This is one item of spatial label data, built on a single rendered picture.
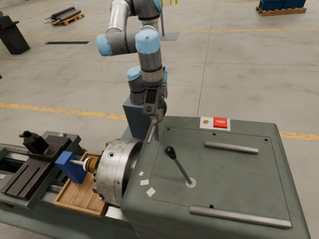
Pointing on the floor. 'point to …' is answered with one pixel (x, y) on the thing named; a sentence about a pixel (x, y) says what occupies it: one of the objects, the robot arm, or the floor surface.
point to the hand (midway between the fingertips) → (157, 121)
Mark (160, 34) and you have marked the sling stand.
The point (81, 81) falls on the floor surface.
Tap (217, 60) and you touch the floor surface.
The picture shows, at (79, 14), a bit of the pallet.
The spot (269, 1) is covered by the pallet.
